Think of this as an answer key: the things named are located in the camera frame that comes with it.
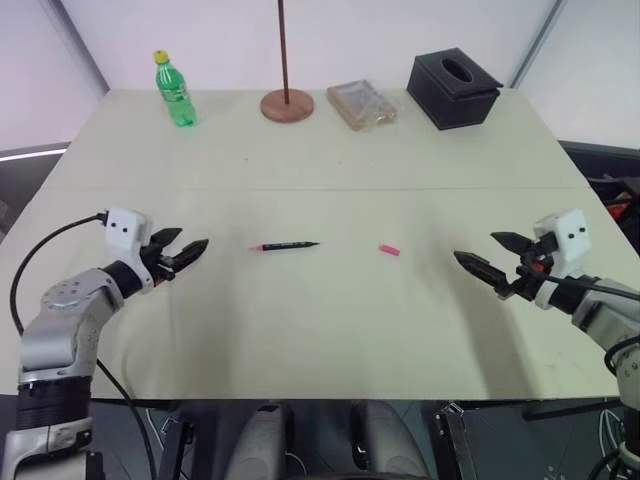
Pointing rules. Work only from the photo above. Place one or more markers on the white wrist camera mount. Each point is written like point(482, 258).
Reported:
point(570, 240)
point(125, 231)

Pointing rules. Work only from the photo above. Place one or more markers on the black pen with pink end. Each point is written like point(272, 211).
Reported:
point(287, 245)

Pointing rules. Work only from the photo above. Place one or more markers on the pink pen cap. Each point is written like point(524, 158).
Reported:
point(390, 249)

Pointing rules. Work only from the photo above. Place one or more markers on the wooden stand with round base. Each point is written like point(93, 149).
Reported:
point(286, 95)

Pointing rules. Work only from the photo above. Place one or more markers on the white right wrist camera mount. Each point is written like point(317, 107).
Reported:
point(570, 240)

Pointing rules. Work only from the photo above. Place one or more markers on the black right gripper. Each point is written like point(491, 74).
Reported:
point(533, 272)

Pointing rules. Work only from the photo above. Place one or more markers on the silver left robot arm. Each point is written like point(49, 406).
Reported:
point(60, 320)

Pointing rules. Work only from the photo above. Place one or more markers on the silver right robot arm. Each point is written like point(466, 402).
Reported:
point(607, 312)

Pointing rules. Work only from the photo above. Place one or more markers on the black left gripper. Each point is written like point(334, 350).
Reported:
point(156, 262)

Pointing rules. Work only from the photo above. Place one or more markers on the black tissue box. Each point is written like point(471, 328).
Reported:
point(452, 87)

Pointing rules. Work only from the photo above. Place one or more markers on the green plastic bottle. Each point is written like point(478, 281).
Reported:
point(175, 90)

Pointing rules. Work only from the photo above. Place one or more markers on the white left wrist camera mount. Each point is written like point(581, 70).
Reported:
point(125, 231)

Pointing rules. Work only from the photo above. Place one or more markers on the clear plastic packet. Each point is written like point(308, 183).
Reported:
point(362, 105)

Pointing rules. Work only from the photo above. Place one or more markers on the dark clutter beside table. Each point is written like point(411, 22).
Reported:
point(620, 200)

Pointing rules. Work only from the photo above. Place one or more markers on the dark rounded robot leg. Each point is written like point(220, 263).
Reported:
point(262, 442)
point(385, 440)

